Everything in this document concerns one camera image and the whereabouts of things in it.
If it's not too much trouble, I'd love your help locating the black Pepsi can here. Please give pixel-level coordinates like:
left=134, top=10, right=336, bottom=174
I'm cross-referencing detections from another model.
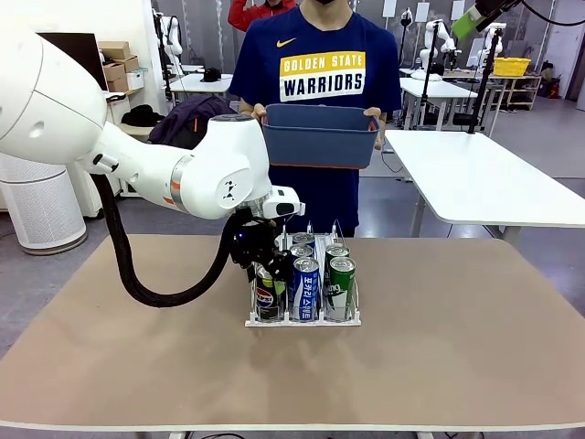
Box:
left=254, top=264, right=287, bottom=321

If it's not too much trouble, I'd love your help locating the black computer monitor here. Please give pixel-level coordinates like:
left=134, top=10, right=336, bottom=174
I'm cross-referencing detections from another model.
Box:
left=36, top=31, right=110, bottom=92

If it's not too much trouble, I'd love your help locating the white side table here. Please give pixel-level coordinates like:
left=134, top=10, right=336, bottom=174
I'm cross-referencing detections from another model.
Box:
left=385, top=129, right=585, bottom=243

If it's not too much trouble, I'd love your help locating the black braided cable sleeve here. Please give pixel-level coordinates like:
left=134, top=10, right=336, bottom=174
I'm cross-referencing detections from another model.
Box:
left=89, top=155, right=243, bottom=309
left=520, top=0, right=585, bottom=27

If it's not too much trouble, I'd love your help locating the person in red jacket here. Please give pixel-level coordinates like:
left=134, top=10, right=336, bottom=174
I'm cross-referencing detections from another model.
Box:
left=227, top=0, right=298, bottom=33

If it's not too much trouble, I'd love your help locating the blue plastic bin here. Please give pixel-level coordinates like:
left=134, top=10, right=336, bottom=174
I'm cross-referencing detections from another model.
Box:
left=261, top=103, right=380, bottom=170

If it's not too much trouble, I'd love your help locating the wooden shelf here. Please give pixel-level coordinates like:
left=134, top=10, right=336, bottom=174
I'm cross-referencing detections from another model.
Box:
left=488, top=72, right=544, bottom=111

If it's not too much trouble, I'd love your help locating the white background table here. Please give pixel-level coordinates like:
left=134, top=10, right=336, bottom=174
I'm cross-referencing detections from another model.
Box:
left=171, top=72, right=237, bottom=95
left=399, top=76, right=479, bottom=132

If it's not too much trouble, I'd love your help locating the clear acrylic can rack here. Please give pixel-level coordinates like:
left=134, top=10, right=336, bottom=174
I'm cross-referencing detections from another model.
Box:
left=244, top=219, right=362, bottom=327

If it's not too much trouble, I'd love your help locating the small white rolling table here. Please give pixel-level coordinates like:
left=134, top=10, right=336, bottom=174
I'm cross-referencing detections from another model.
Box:
left=119, top=123, right=154, bottom=138

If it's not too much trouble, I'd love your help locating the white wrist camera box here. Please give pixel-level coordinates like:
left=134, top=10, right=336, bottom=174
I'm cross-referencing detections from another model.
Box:
left=262, top=186, right=306, bottom=220

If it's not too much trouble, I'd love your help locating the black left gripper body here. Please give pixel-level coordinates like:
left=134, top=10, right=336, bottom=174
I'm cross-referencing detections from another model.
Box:
left=229, top=209, right=280, bottom=267

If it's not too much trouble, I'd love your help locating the person in navy shirt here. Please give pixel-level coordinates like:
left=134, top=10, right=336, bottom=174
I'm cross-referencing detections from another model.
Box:
left=228, top=0, right=403, bottom=239

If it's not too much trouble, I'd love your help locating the green Chilsung cider can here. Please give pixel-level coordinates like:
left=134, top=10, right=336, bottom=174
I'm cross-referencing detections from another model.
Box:
left=323, top=256, right=357, bottom=321
left=324, top=243, right=351, bottom=264

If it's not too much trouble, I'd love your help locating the black hat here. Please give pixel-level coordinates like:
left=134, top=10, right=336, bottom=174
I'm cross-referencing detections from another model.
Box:
left=121, top=103, right=165, bottom=128

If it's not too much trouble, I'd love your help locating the white air purifier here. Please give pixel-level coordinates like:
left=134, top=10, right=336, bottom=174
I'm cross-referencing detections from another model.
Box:
left=0, top=153, right=88, bottom=255

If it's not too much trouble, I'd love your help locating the black camera stand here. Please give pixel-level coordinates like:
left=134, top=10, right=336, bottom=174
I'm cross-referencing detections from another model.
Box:
left=416, top=20, right=442, bottom=127
left=465, top=25, right=506, bottom=134

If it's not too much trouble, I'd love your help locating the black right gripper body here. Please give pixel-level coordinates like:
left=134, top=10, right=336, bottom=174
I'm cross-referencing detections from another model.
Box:
left=469, top=0, right=522, bottom=32

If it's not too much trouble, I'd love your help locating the person's left hand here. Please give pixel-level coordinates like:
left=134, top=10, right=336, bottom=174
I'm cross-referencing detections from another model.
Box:
left=364, top=106, right=388, bottom=152

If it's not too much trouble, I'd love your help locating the yellow plastic crate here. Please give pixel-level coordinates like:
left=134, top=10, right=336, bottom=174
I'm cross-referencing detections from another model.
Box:
left=494, top=56, right=532, bottom=77

